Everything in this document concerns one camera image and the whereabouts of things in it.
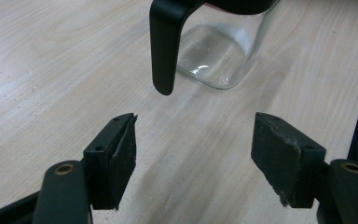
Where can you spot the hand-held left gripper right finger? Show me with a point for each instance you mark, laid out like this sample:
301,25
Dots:
286,158

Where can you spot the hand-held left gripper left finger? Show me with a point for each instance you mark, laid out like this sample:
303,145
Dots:
112,161

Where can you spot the glass jar with black lid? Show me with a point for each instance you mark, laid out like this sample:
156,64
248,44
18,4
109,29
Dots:
217,56

